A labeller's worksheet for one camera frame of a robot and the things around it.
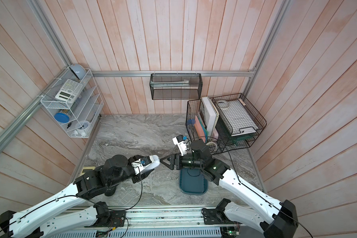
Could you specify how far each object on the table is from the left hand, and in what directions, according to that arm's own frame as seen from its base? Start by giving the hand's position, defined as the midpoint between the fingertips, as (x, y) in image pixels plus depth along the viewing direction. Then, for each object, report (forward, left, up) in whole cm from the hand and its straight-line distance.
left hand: (148, 164), depth 69 cm
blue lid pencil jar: (+22, +47, +8) cm, 53 cm away
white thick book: (+30, -34, +3) cm, 46 cm away
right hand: (+1, -8, +3) cm, 8 cm away
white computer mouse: (-2, -5, +5) cm, 7 cm away
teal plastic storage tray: (-1, -23, -21) cm, 31 cm away
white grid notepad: (+31, -54, -3) cm, 62 cm away
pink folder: (+34, -30, -15) cm, 48 cm away
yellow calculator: (+7, +42, -22) cm, 48 cm away
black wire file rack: (+34, -32, -7) cm, 48 cm away
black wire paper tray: (+22, -57, -13) cm, 63 cm away
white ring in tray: (+45, -45, -2) cm, 64 cm away
